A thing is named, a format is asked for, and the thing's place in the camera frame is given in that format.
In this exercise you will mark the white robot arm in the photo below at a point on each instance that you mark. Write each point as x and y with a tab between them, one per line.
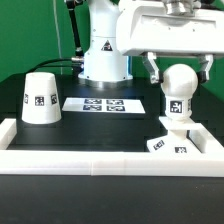
103	62

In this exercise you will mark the black camera stand pole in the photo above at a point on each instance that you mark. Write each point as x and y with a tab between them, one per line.
71	4

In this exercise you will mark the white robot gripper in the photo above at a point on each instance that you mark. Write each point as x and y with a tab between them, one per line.
144	26

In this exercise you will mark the white marker tag sheet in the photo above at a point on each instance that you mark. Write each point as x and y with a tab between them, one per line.
131	106

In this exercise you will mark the white lamp bulb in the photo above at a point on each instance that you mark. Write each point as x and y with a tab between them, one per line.
180	83

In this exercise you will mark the white U-shaped fence frame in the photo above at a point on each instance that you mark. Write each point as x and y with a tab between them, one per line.
26	162

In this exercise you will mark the white lamp shade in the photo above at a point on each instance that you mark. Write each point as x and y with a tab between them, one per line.
40	101

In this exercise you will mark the white lamp base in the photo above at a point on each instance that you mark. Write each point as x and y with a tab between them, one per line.
175	141

